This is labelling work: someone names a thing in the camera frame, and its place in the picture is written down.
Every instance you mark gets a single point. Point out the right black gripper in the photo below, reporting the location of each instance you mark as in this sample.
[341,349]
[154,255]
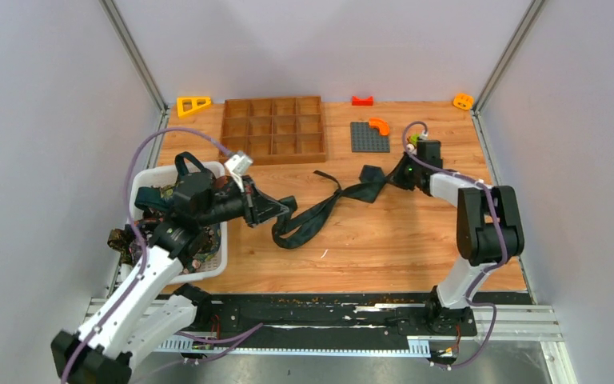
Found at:
[396,177]

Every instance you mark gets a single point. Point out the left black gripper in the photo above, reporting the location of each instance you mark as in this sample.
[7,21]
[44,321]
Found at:
[259,207]

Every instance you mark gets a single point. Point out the dark green leaf tie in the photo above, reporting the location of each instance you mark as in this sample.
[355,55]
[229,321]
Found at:
[294,231]

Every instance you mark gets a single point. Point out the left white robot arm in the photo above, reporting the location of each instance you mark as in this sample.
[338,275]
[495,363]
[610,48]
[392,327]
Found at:
[109,346]

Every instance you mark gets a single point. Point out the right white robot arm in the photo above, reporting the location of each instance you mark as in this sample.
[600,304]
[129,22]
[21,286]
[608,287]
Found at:
[488,230]

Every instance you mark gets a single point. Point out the pile of patterned ties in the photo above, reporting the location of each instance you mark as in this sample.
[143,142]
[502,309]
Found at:
[158,202]

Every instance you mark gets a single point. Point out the grey studded baseplate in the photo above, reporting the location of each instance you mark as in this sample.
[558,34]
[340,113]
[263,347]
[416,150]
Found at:
[366,139]

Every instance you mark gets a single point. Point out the orange curved block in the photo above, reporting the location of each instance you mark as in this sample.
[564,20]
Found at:
[380,125]

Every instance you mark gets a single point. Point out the toy brick car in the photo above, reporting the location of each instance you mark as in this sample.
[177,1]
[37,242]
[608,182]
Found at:
[414,139]

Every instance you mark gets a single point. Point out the red plastic block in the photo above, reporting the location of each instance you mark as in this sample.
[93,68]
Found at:
[362,101]

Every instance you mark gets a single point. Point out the wooden compartment tray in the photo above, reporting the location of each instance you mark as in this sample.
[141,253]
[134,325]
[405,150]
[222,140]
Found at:
[276,131]

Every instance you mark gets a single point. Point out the white plastic basket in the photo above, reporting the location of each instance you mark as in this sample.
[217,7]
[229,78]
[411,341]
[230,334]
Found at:
[163,176]

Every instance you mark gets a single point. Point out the orange round block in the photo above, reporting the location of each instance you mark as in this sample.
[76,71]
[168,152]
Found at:
[463,101]

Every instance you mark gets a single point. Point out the yellow triangular block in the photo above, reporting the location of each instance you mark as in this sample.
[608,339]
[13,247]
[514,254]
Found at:
[187,106]

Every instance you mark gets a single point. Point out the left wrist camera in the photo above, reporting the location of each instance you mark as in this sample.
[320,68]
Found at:
[237,166]

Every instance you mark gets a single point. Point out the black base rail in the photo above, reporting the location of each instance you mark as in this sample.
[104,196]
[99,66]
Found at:
[331,321]

